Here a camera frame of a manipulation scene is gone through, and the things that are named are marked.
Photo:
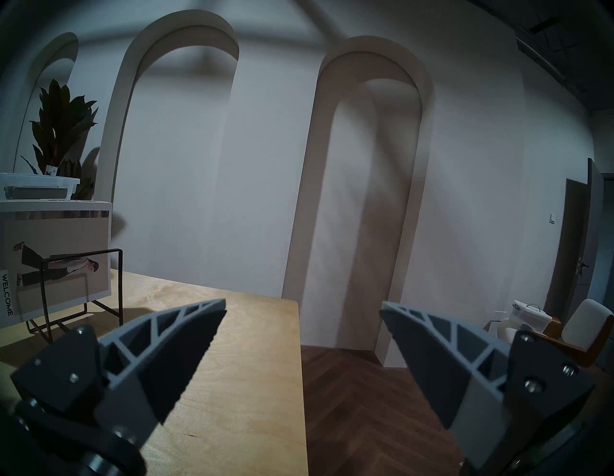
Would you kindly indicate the white book with WELCOME spine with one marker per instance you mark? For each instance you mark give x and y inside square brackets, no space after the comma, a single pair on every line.
[57,230]

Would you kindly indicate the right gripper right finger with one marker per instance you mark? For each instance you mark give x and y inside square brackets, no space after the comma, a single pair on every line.
[446,360]

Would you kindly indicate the tall green potted plant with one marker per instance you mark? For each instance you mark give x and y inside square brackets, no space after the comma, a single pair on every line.
[60,124]

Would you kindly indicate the white tag on plant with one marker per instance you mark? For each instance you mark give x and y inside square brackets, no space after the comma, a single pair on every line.
[51,171]

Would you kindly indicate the white object on armchair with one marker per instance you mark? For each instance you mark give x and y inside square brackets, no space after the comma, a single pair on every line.
[530,314]

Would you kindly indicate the dark door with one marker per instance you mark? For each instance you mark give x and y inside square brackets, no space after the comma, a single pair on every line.
[573,240]

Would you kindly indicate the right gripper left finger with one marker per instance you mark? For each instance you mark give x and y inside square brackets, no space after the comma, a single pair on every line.
[158,352]

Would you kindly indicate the clear plastic storage box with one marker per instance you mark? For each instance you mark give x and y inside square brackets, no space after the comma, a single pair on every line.
[38,182]

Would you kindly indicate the cream and wood armchair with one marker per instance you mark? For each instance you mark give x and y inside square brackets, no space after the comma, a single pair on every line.
[587,321]

